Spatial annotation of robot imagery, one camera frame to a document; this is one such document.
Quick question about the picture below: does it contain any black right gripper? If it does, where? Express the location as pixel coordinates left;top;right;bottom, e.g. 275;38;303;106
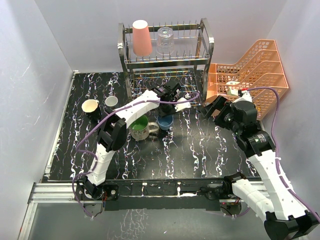
200;95;242;135

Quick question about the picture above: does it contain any blue plastic cup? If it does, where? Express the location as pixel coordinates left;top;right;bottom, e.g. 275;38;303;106
156;115;174;131

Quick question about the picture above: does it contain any white cat-pattern mug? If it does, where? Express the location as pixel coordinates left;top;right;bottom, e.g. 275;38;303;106
129;115;160;141

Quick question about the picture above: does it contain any grey patterned small cup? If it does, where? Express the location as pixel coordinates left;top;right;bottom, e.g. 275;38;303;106
104;95;119;110

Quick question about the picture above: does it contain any black mug cream inside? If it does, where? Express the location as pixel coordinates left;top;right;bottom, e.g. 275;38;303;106
81;99;101;122

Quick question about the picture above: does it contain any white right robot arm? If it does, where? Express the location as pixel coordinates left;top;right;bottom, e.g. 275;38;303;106
200;96;320;240

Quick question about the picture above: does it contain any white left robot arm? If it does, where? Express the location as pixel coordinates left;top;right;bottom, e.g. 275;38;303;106
73;80;190;200

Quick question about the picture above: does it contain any steel two-tier dish rack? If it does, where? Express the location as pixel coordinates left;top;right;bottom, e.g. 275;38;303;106
117;18;215;105

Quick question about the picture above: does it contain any white box in organizer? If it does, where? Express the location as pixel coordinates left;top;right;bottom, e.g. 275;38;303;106
226;81;246;96

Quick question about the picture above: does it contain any orange plastic file organizer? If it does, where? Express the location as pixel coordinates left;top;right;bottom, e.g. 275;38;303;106
205;39;289;104

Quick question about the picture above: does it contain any clear glass cup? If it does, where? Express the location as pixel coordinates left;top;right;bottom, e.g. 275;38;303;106
156;26;174;56

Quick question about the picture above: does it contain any pink plastic cup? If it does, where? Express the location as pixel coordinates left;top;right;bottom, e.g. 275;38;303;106
132;19;152;57

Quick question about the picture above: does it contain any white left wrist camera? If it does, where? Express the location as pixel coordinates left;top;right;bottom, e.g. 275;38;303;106
173;97;191;113

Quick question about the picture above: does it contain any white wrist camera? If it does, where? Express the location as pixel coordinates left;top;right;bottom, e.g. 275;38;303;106
237;90;253;103
173;97;191;113

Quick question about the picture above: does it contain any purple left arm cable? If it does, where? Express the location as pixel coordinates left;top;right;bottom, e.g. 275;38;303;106
71;91;201;221

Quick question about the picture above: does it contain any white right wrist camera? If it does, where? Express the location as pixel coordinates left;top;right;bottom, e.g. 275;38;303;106
237;90;253;103

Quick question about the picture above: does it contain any aluminium front rail frame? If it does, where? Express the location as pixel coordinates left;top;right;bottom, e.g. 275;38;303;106
18;179;267;240

